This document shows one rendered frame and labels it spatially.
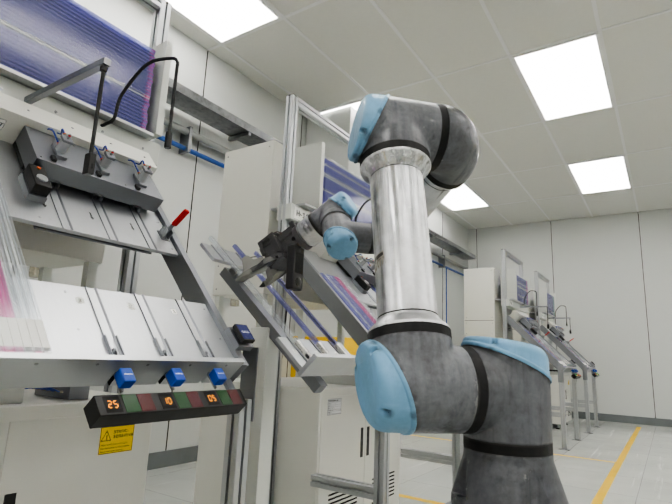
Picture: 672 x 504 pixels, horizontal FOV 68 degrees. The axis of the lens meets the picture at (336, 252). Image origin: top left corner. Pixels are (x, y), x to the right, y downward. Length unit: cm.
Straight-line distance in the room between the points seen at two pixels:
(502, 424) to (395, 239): 28
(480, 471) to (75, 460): 92
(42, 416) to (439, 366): 90
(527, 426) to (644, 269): 771
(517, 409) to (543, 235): 798
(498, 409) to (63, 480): 97
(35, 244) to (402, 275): 117
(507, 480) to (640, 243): 783
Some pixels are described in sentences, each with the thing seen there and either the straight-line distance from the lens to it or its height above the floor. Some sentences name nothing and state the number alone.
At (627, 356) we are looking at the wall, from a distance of 828.
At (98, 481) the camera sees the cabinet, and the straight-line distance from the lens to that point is 138.
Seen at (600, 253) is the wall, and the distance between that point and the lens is 846.
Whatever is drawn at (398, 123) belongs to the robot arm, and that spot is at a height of 111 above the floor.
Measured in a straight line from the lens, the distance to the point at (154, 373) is 105.
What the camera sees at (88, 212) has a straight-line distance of 133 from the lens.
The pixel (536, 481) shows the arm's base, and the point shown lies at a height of 61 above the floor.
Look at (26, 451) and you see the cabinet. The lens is 128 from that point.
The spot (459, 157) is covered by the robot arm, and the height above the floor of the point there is 108.
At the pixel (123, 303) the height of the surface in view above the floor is 84.
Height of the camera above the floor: 75
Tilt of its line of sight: 12 degrees up
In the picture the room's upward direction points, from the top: 2 degrees clockwise
